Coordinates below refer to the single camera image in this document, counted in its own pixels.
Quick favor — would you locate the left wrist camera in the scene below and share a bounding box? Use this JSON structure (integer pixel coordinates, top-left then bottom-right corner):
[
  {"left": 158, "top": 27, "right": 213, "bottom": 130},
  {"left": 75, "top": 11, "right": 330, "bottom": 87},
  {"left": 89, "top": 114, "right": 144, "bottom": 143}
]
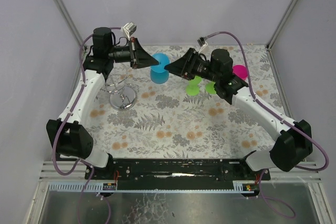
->
[{"left": 121, "top": 22, "right": 137, "bottom": 40}]

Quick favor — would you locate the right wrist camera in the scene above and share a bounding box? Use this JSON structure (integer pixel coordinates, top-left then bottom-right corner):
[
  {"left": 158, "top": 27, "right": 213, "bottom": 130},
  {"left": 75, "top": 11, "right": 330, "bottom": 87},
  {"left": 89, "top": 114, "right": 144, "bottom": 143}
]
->
[{"left": 197, "top": 37, "right": 209, "bottom": 54}]

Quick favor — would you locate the blue wine glass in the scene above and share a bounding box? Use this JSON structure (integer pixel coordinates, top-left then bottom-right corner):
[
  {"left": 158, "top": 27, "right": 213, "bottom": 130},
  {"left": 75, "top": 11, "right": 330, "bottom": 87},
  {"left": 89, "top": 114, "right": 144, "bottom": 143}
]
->
[{"left": 150, "top": 53, "right": 170, "bottom": 84}]

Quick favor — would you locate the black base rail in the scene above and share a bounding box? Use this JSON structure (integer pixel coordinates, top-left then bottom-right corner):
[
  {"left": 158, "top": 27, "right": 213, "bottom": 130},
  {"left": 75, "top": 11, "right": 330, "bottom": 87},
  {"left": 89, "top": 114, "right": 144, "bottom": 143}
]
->
[{"left": 85, "top": 157, "right": 270, "bottom": 185}]

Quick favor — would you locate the aluminium frame post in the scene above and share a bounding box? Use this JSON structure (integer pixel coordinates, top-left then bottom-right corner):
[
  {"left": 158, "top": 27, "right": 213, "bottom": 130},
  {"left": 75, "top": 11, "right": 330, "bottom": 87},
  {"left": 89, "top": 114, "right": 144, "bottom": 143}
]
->
[
  {"left": 266, "top": 0, "right": 299, "bottom": 51},
  {"left": 53, "top": 0, "right": 83, "bottom": 46}
]

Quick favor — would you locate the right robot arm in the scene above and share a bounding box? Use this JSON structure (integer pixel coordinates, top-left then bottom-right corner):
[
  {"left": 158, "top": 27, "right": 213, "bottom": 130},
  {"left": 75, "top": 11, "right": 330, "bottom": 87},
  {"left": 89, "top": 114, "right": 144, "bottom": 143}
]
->
[{"left": 165, "top": 48, "right": 313, "bottom": 172}]

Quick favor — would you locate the pink wine glass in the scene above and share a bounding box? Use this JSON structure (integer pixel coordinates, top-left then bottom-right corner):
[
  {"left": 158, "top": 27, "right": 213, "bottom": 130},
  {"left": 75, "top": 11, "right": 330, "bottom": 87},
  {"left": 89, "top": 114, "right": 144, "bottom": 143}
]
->
[{"left": 233, "top": 65, "right": 248, "bottom": 81}]

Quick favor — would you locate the white cable duct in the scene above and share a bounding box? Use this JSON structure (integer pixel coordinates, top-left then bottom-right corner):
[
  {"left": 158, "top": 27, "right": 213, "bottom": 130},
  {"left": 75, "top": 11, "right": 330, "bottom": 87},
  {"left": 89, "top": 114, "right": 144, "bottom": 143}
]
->
[{"left": 49, "top": 181, "right": 258, "bottom": 193}]

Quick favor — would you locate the chrome wine glass rack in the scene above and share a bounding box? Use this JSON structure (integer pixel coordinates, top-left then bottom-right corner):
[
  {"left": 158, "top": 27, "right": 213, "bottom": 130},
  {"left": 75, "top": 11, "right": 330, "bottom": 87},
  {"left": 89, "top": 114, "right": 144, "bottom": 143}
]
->
[{"left": 100, "top": 63, "right": 137, "bottom": 111}]

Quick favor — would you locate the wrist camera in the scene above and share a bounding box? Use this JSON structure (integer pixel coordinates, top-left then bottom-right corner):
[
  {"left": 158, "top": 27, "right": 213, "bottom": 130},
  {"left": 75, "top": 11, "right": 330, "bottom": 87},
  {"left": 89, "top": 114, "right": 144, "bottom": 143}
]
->
[
  {"left": 197, "top": 37, "right": 209, "bottom": 54},
  {"left": 121, "top": 22, "right": 137, "bottom": 40}
]

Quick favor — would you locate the green wine glass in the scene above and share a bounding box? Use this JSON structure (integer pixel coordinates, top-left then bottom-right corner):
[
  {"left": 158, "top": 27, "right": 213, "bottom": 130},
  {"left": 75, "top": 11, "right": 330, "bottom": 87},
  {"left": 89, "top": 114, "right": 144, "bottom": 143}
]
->
[
  {"left": 185, "top": 76, "right": 202, "bottom": 96},
  {"left": 205, "top": 82, "right": 216, "bottom": 94}
]

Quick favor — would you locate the floral tablecloth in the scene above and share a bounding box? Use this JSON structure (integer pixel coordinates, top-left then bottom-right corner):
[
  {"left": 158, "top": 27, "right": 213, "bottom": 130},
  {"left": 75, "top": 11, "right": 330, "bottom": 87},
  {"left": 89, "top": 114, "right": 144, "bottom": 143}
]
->
[{"left": 78, "top": 45, "right": 292, "bottom": 159}]

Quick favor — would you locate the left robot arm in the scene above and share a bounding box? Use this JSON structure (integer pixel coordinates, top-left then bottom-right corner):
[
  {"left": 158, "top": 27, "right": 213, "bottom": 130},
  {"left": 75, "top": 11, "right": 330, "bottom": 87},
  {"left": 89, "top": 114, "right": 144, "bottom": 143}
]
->
[{"left": 46, "top": 22, "right": 158, "bottom": 168}]

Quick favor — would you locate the right aluminium frame post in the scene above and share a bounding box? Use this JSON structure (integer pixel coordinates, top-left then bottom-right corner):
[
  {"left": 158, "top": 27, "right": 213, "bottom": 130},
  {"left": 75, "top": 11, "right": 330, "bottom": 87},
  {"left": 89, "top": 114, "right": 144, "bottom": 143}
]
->
[{"left": 266, "top": 0, "right": 299, "bottom": 51}]

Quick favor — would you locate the left aluminium frame post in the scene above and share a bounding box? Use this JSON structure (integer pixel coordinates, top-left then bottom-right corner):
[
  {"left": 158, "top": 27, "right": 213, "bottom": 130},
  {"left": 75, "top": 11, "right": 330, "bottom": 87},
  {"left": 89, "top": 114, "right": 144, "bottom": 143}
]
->
[{"left": 53, "top": 0, "right": 83, "bottom": 46}]

